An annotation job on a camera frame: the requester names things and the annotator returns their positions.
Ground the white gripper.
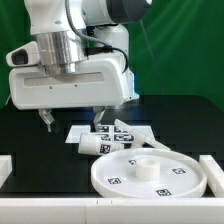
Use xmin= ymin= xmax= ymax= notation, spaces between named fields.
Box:
xmin=9 ymin=54 xmax=129 ymax=131

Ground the white round table top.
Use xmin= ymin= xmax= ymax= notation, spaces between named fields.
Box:
xmin=91 ymin=148 xmax=207 ymax=199

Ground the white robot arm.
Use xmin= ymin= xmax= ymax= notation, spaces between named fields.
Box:
xmin=6 ymin=0 xmax=152 ymax=130

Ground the white sheet with markers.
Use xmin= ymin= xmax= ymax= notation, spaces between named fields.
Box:
xmin=65 ymin=125 xmax=154 ymax=143

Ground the white cross-shaped table base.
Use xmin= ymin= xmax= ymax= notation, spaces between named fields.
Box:
xmin=114 ymin=119 xmax=169 ymax=150

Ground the black cable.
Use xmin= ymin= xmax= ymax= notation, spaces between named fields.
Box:
xmin=84 ymin=46 xmax=130 ymax=74

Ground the white left rail block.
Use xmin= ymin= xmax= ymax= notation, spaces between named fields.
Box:
xmin=0 ymin=155 xmax=12 ymax=188

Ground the white rail block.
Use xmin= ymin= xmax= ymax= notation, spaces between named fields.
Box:
xmin=199 ymin=155 xmax=224 ymax=198
xmin=0 ymin=155 xmax=12 ymax=188

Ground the white front rail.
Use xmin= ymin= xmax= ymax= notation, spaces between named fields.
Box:
xmin=0 ymin=198 xmax=224 ymax=224

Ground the white right rail block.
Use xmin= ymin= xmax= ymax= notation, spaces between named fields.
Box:
xmin=199 ymin=155 xmax=224 ymax=198

